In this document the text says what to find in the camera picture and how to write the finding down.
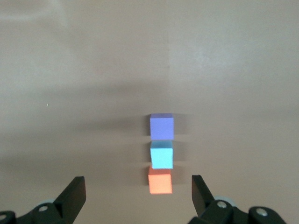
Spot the light blue foam cube block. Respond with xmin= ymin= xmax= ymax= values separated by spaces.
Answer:
xmin=149 ymin=140 xmax=174 ymax=170

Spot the purple foam cube block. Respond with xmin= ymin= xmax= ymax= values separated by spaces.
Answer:
xmin=149 ymin=113 xmax=175 ymax=141

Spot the orange foam cube block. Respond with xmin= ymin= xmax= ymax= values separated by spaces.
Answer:
xmin=148 ymin=166 xmax=173 ymax=195

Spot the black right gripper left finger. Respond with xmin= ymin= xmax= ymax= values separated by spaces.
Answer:
xmin=0 ymin=176 xmax=87 ymax=224

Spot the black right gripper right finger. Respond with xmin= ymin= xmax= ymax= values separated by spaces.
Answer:
xmin=188 ymin=174 xmax=287 ymax=224

